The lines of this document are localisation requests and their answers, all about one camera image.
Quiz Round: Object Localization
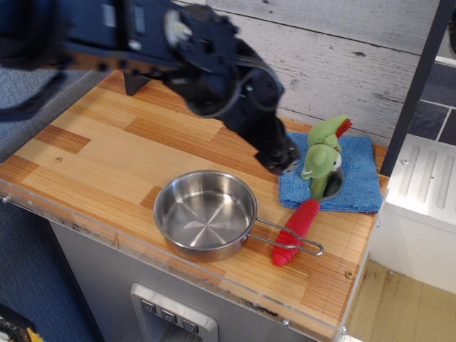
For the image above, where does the silver control panel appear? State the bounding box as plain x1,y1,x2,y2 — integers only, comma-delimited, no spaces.
130,283,219,341

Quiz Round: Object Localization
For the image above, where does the blue folded cloth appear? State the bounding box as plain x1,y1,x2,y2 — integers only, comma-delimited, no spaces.
276,130,385,214

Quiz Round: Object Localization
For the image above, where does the stainless steel pot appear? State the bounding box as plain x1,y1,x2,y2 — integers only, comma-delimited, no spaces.
153,170,324,262

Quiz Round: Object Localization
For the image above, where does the red handled metal spoon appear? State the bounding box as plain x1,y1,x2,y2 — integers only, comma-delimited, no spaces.
272,168,344,266

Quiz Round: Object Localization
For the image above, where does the green plush frog toy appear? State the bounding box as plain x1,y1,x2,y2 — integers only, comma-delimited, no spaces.
301,115,352,180

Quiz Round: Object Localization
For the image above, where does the grey toy dishwasher front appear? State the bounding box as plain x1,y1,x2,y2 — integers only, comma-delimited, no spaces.
51,223,340,341

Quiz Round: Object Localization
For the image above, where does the white ridged cabinet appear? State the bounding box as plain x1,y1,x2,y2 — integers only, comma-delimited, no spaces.
369,135,455,293

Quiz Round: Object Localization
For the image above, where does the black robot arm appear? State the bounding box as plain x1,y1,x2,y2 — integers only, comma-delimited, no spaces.
1,1,301,175

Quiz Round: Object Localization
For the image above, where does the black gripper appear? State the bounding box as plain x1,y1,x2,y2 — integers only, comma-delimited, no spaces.
210,40,301,175

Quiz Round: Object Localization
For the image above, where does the clear acrylic edge guard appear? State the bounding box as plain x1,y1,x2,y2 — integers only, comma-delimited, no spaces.
1,168,377,341

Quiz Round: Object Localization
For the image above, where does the left dark frame post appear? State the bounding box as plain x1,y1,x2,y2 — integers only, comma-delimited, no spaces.
123,72,150,96

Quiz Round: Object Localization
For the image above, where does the right dark frame post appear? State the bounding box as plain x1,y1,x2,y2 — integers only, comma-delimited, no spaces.
380,0,455,177

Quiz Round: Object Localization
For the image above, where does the dark frame post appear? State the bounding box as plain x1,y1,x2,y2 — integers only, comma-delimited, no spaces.
123,72,150,96
380,0,455,177

